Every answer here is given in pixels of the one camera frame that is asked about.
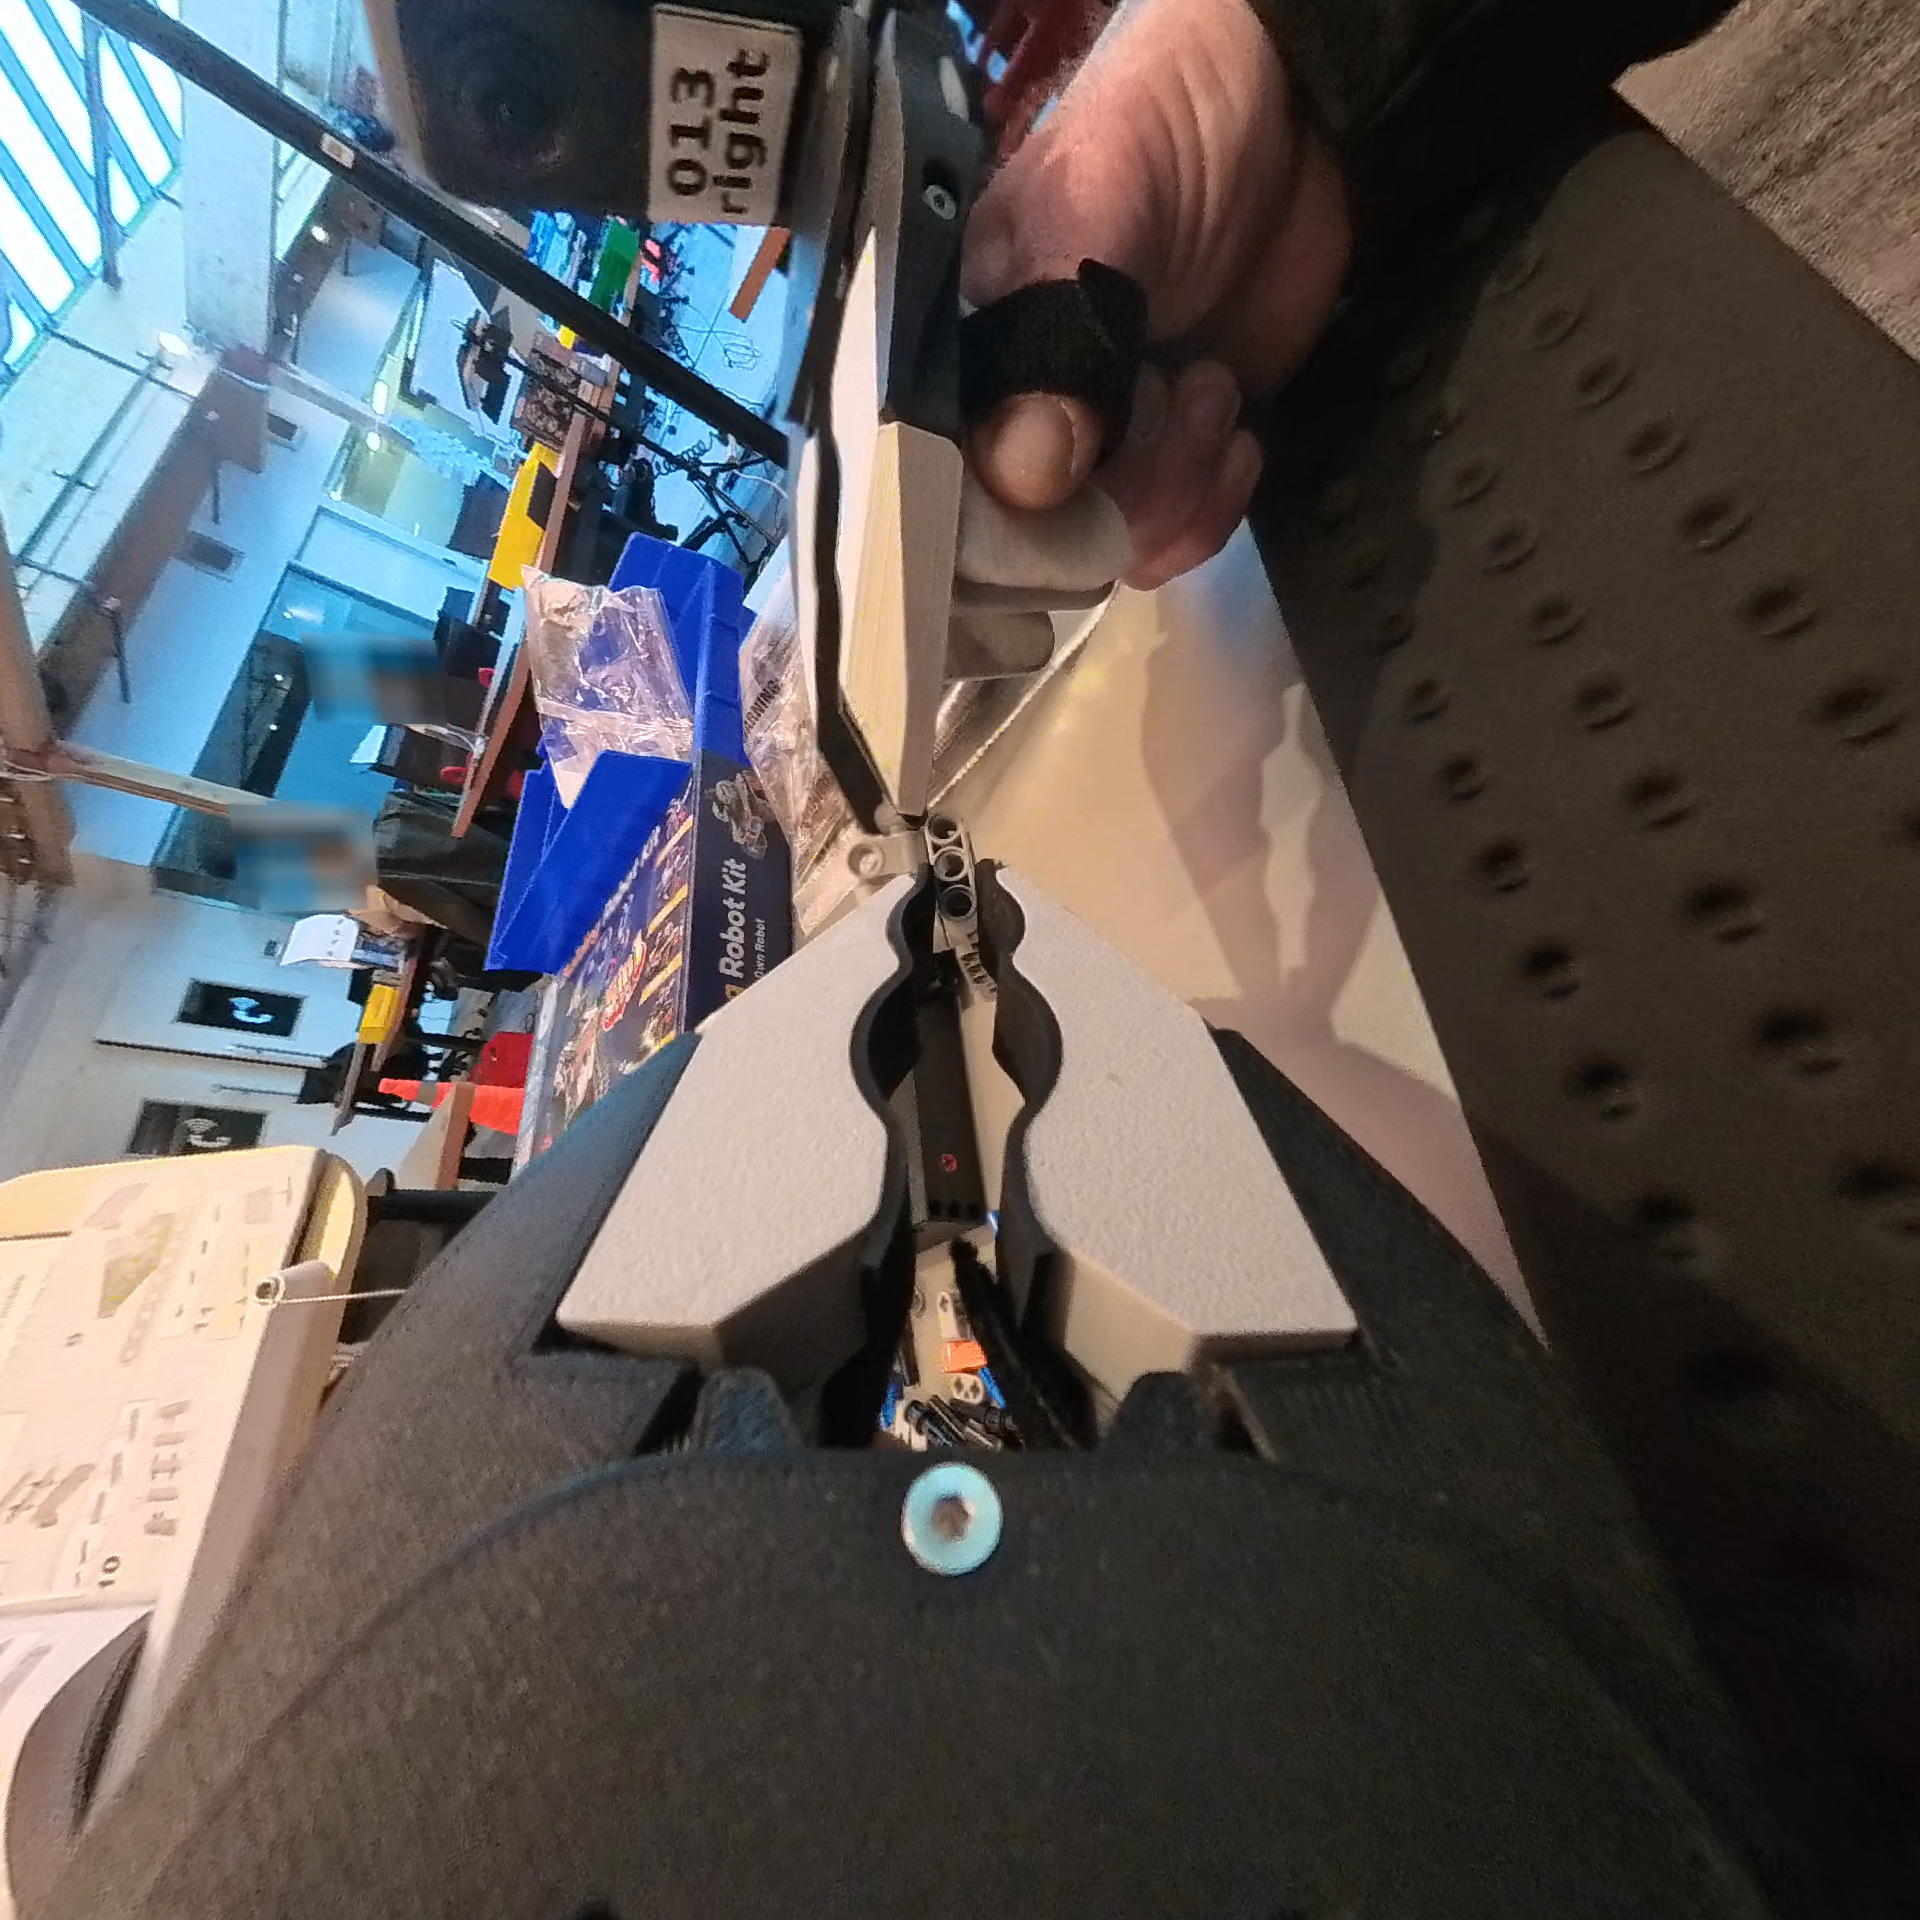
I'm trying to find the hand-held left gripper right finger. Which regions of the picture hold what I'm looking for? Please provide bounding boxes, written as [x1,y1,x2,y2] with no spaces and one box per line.
[984,866,1362,1433]

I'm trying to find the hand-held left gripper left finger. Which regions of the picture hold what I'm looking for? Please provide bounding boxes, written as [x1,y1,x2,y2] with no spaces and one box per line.
[555,877,917,1433]

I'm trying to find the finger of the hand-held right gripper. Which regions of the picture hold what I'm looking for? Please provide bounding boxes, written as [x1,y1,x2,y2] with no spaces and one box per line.
[786,274,964,826]

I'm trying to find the pile of small building parts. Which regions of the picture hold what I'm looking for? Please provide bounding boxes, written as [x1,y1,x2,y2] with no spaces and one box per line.
[885,1236,1052,1449]

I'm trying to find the grey axle connector piece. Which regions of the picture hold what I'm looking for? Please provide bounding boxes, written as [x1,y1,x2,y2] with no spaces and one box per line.
[920,808,1004,999]

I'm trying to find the person's right forearm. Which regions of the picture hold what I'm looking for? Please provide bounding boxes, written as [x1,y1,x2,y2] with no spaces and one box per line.
[1252,0,1749,182]

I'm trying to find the person's right hand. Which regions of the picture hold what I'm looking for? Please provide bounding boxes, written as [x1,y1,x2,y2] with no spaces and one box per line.
[964,12,1355,590]

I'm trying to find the black pole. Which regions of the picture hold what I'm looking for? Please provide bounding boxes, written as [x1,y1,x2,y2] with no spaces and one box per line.
[75,0,793,458]

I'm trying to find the large clear parts bag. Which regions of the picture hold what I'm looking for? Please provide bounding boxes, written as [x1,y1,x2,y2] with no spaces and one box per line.
[739,562,841,902]

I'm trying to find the blue robot kit box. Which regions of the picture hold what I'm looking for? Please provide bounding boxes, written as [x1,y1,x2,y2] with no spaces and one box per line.
[517,736,798,1172]

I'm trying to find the crinkled clear plastic bag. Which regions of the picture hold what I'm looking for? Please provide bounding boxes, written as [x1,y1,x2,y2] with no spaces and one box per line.
[517,568,670,797]

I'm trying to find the blue plastic bin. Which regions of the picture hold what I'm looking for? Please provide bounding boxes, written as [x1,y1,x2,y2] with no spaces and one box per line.
[486,533,758,976]

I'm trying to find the open instruction booklet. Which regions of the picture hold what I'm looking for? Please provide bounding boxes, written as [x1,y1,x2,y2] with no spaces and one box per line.
[0,1154,325,1614]

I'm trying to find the white book stand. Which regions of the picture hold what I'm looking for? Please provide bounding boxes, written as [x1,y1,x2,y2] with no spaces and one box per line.
[0,1142,376,1876]

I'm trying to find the black dimpled pad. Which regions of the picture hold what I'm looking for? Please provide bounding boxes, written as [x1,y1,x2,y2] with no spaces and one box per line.
[1236,82,1920,1920]

